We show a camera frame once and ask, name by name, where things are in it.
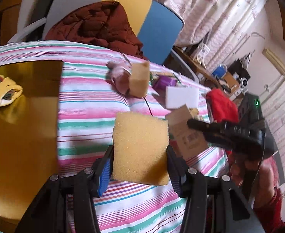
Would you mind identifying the gold metal tray container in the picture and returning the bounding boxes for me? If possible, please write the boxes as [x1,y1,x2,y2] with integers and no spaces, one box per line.
[0,61,64,233]

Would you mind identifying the pink plush toy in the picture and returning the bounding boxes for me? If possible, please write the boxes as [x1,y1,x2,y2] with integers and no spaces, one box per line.
[105,62,133,95]

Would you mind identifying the dark red quilted jacket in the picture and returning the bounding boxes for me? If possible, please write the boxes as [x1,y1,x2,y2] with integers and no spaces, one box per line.
[45,1,149,60]

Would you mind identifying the person's right forearm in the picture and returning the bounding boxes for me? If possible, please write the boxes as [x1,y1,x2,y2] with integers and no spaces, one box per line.
[253,155,285,230]

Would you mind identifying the patterned cream curtain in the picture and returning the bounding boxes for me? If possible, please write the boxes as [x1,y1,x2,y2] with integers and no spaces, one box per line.
[133,0,269,71]

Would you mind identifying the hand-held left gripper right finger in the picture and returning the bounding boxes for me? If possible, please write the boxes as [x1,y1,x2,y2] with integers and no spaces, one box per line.
[166,146,265,233]

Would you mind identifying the small tan sponge block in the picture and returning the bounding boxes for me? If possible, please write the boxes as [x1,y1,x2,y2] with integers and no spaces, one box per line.
[129,61,151,99]

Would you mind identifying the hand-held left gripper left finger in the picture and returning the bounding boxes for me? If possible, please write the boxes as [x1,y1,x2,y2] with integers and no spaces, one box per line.
[15,145,115,233]

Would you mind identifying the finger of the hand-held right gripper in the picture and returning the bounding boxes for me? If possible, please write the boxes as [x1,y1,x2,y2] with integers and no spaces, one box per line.
[187,119,231,150]

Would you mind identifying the purple packet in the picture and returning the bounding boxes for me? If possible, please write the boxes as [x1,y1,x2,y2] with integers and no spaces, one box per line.
[153,75,177,90]

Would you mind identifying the cluttered wooden desk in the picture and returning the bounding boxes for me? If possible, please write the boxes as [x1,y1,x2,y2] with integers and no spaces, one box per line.
[174,45,251,100]

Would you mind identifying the white foam block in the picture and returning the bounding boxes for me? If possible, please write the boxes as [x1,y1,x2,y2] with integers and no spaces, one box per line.
[165,86,200,110]

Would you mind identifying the person's right hand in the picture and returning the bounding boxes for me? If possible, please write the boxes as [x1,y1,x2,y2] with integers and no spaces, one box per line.
[228,150,257,190]

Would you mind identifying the wall air conditioner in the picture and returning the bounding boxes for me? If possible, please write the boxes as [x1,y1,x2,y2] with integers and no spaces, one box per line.
[262,49,285,74]

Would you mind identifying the striped tablecloth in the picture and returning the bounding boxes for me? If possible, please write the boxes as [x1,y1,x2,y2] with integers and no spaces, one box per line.
[0,41,229,233]

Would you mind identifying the red cloth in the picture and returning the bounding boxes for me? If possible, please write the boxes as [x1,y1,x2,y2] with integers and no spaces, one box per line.
[206,89,239,124]

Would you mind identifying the small printed cardboard box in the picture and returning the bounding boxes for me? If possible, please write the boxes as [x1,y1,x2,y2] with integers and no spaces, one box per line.
[165,104,209,161]

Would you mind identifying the yellow patterned cloth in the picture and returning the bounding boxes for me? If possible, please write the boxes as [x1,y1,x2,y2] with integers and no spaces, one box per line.
[0,74,23,108]

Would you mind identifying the large yellow sponge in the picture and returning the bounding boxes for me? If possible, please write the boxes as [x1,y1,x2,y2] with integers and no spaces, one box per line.
[112,112,170,186]

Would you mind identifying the grey yellow blue chair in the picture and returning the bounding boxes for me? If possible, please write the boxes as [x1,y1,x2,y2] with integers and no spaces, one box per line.
[8,0,185,66]

